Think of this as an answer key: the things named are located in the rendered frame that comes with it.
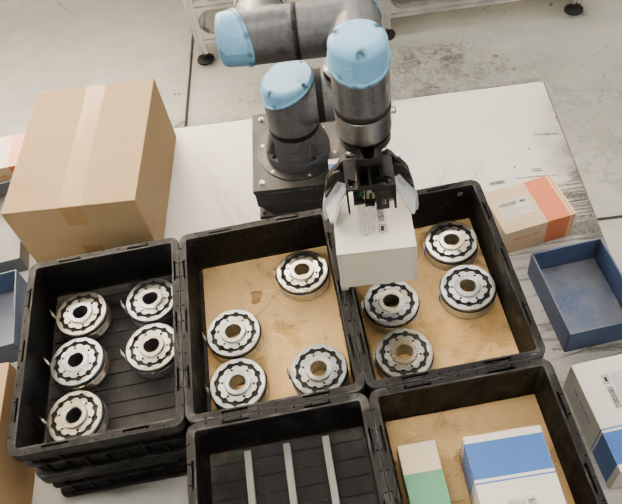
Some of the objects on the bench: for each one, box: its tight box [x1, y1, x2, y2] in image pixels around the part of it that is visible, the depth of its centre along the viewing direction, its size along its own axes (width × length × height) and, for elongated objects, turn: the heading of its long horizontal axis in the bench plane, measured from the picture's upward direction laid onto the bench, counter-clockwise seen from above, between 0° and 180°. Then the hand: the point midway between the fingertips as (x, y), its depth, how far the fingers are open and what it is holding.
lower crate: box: [36, 451, 187, 497], centre depth 140 cm, size 40×30×12 cm
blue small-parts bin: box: [527, 238, 622, 352], centre depth 141 cm, size 20×15×7 cm
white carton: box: [563, 351, 622, 490], centre depth 124 cm, size 20×12×9 cm, turn 16°
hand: (370, 210), depth 113 cm, fingers closed on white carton, 13 cm apart
